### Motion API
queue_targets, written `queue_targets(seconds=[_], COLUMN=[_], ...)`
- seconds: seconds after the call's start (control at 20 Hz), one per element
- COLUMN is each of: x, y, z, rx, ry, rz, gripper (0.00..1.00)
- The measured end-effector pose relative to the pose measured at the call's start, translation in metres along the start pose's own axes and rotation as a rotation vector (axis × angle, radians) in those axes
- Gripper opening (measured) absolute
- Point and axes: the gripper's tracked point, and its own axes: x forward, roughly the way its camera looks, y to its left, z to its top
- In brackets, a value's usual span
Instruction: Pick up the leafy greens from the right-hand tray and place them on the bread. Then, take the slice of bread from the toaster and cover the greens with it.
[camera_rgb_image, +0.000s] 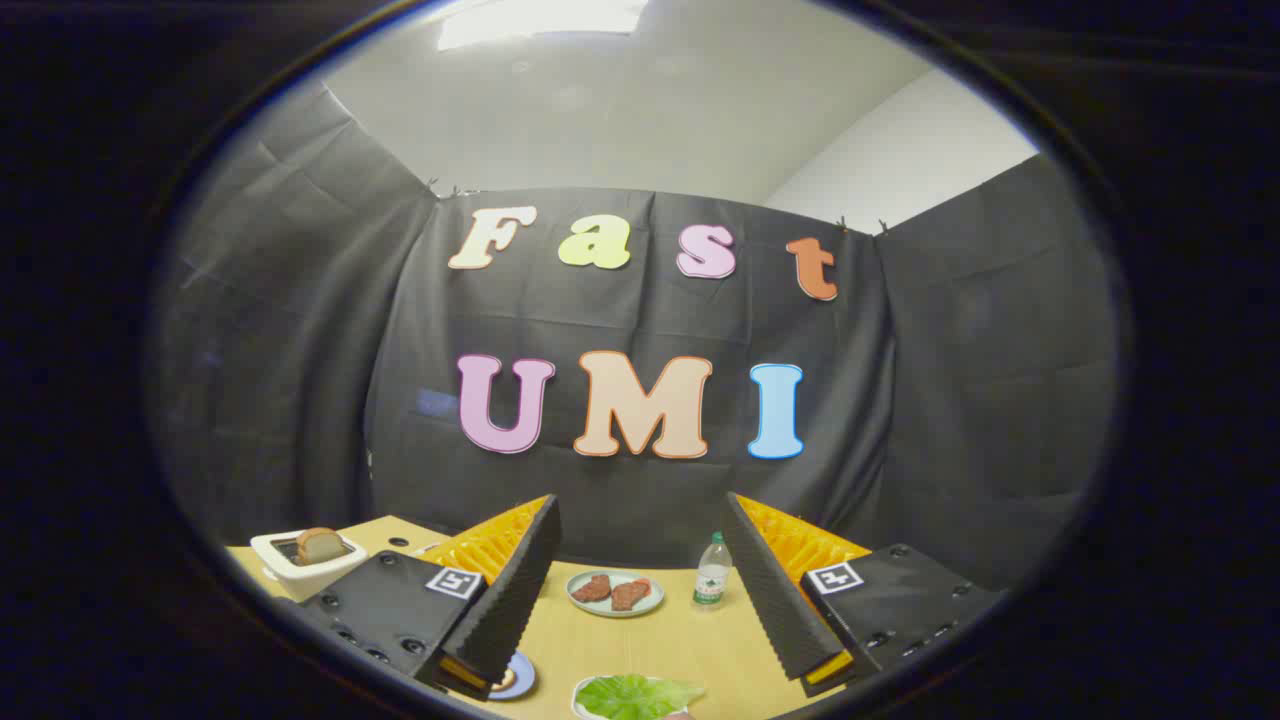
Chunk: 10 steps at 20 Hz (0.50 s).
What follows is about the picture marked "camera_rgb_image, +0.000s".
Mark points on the brown meat patty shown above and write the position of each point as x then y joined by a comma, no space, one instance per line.
630,594
591,588

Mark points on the clear plastic water bottle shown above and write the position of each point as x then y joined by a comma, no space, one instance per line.
712,575

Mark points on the pale green plate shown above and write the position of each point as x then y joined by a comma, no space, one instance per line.
655,598

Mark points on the blue plate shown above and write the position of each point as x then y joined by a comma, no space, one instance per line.
522,680

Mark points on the black backdrop cloth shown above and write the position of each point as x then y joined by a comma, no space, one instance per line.
300,350

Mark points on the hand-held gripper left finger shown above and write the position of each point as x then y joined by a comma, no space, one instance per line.
520,590

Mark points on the ceiling light panel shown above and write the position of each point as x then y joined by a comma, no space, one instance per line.
540,18

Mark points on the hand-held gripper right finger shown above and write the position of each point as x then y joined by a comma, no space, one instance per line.
765,590

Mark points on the green lettuce leaf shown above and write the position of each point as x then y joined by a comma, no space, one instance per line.
630,697

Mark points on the white square plate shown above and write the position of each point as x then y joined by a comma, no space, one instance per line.
579,703

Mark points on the plain white bread slice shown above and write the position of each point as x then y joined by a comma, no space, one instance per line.
320,546

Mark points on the white toaster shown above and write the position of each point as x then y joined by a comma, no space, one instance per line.
300,578

